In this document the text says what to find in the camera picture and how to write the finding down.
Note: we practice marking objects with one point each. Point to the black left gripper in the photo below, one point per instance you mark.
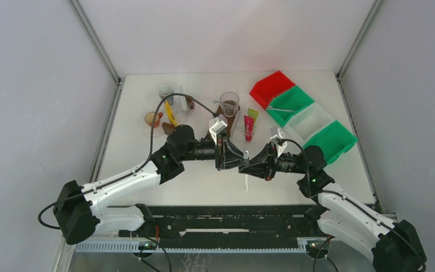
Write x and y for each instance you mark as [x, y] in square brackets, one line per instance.
[226, 154]

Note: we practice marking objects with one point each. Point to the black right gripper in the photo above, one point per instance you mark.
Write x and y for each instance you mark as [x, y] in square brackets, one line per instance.
[264, 165]

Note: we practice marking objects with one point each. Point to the clear textured acrylic holder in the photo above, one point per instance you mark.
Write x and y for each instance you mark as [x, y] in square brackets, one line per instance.
[239, 130]

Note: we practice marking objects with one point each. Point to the red toothpaste tube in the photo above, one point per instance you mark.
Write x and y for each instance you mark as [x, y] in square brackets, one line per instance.
[248, 128]

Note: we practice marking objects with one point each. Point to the green toothpaste tube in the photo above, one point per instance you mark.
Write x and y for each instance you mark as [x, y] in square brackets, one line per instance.
[253, 114]

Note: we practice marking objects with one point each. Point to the clear glass tumbler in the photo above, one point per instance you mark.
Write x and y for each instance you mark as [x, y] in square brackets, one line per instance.
[231, 101]

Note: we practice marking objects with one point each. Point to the white toothpaste tube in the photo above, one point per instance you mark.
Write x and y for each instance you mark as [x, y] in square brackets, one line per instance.
[181, 101]

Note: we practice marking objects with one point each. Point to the green bin with toothpaste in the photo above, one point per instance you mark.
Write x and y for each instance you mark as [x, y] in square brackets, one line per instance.
[333, 140]

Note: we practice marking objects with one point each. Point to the yellow toothpaste tube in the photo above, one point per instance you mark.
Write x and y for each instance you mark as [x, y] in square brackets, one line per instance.
[170, 114]

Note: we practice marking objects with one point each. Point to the orange ceramic cup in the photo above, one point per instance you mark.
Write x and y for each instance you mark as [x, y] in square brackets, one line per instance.
[152, 119]

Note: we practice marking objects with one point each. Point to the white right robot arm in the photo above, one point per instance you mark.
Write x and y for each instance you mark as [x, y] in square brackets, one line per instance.
[388, 245]

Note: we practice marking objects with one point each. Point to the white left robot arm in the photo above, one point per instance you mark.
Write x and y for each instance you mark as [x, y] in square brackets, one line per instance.
[81, 210]

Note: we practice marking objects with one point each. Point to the brown oval wooden tray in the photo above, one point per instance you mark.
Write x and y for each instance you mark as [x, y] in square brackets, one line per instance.
[232, 121]

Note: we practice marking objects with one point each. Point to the clear textured oval tray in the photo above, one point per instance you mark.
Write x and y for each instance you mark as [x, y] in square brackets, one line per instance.
[156, 131]

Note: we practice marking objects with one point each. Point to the green bin with toothbrushes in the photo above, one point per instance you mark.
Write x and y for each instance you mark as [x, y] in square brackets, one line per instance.
[295, 98]

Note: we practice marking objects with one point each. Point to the white storage bin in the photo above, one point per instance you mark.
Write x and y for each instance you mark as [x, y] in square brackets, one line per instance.
[307, 123]

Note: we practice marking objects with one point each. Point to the red storage bin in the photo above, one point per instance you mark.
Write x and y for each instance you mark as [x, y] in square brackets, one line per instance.
[268, 88]

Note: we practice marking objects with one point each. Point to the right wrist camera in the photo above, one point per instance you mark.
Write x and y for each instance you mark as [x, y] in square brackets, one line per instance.
[277, 135]

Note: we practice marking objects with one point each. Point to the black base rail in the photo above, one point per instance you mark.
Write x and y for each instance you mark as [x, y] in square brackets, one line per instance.
[230, 227]

